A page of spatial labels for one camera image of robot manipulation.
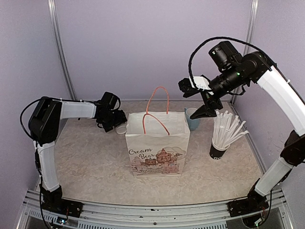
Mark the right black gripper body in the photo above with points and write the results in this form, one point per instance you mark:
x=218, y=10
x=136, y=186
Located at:
x=234, y=78

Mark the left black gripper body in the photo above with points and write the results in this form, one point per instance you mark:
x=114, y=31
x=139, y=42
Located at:
x=112, y=120

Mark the black cup holding straws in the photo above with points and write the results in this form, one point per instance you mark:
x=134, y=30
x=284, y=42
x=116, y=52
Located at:
x=216, y=152

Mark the white paper takeout bag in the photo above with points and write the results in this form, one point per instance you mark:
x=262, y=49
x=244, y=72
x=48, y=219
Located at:
x=157, y=143

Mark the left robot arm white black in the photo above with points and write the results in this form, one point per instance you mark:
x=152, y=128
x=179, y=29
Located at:
x=44, y=127

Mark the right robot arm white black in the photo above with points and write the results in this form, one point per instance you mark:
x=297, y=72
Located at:
x=237, y=71

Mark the blue translucent plastic cup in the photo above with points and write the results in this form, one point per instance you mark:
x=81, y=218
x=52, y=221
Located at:
x=192, y=123

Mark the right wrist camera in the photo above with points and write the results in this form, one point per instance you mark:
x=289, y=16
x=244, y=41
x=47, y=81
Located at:
x=191, y=87

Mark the right aluminium corner post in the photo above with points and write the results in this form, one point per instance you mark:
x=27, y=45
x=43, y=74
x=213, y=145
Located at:
x=249, y=37

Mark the aluminium corner post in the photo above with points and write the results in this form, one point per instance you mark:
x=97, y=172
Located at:
x=249, y=37
x=60, y=49

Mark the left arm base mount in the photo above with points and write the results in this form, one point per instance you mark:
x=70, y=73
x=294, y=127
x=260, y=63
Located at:
x=65, y=207

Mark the aluminium front rail frame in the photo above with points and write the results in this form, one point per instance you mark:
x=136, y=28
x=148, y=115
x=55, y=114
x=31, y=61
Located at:
x=94, y=215

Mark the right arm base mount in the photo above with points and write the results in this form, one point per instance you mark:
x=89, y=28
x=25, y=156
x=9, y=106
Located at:
x=245, y=206

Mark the left aluminium corner post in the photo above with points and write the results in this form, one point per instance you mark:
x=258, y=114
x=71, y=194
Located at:
x=60, y=49

